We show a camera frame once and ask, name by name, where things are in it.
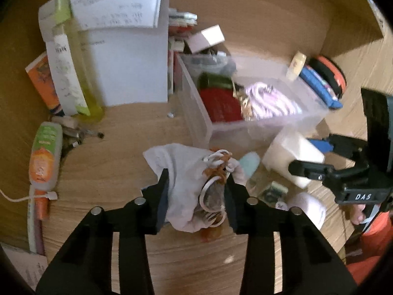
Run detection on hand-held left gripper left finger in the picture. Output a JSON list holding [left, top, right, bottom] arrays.
[[35, 169, 169, 295]]

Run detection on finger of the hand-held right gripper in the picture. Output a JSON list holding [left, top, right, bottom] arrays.
[[309, 133, 368, 161], [288, 159, 337, 188]]

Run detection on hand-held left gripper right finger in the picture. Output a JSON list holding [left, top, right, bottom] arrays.
[[224, 175, 358, 295]]

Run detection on white rectangular block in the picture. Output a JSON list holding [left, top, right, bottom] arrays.
[[262, 127, 326, 189]]

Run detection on white drawstring cloth pouch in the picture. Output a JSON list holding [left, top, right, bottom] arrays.
[[143, 143, 247, 234]]

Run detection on wooden desktop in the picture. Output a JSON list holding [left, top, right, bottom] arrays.
[[0, 0, 387, 295]]

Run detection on person's right hand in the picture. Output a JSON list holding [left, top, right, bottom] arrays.
[[350, 205, 369, 225]]

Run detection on white soft ball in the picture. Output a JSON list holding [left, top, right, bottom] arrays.
[[286, 191, 327, 230]]

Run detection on small green packet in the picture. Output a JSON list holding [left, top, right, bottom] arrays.
[[258, 181, 290, 206]]

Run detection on light teal soft item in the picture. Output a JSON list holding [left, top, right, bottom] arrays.
[[239, 152, 261, 179]]

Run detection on clear plastic storage box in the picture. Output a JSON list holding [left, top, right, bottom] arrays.
[[174, 52, 330, 152]]

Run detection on blue patterned case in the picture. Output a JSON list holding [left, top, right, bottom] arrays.
[[298, 66, 343, 110]]

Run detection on orange and black round tin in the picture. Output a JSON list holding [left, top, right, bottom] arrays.
[[308, 55, 348, 99]]

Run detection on cream round bottle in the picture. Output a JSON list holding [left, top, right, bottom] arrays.
[[285, 51, 308, 81]]

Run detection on gold foil wrapper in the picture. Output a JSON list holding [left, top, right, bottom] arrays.
[[232, 83, 255, 120]]

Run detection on person's orange clothing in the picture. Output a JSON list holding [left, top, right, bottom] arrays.
[[344, 210, 393, 287]]

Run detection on small metal clutter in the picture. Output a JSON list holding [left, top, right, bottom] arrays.
[[51, 115, 105, 156]]

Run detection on orange and white pen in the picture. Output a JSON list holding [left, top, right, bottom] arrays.
[[27, 191, 50, 255]]

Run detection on orange and green tube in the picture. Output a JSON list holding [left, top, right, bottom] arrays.
[[28, 121, 64, 191]]

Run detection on large white carton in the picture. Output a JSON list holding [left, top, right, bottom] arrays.
[[38, 0, 170, 108]]

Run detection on clear bag of small items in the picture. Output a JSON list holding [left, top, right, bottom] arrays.
[[184, 51, 237, 76]]

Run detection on white printed paper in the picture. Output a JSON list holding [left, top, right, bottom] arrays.
[[0, 242, 49, 292]]

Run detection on yellow-green liquid bottle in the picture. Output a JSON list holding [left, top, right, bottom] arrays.
[[52, 0, 105, 118]]

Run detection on small pink-white box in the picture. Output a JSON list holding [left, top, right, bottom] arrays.
[[187, 25, 225, 53]]

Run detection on orange booklet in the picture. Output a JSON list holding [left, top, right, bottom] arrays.
[[25, 52, 63, 115]]

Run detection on stack of small packets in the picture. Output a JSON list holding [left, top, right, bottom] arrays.
[[168, 7, 197, 53]]

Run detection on pink coiled cable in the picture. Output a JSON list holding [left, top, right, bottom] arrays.
[[246, 82, 303, 120]]

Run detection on white charging cable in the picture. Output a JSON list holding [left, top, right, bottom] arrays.
[[0, 188, 59, 204]]

